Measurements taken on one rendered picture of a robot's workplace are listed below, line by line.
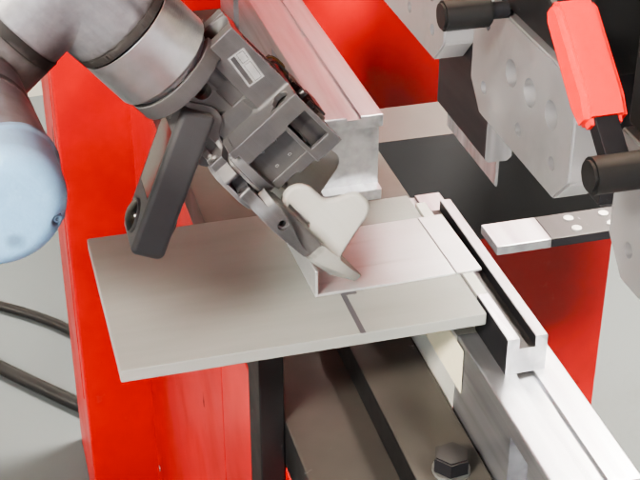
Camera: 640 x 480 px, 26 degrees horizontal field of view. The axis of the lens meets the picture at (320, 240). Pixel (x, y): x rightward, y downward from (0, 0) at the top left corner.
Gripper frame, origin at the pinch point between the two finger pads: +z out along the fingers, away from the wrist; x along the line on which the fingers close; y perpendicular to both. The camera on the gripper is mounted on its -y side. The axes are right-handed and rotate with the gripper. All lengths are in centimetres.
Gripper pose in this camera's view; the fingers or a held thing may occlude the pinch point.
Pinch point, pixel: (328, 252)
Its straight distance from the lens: 104.4
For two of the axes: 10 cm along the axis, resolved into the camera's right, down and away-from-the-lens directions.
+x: -2.8, -4.9, 8.2
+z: 6.2, 5.6, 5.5
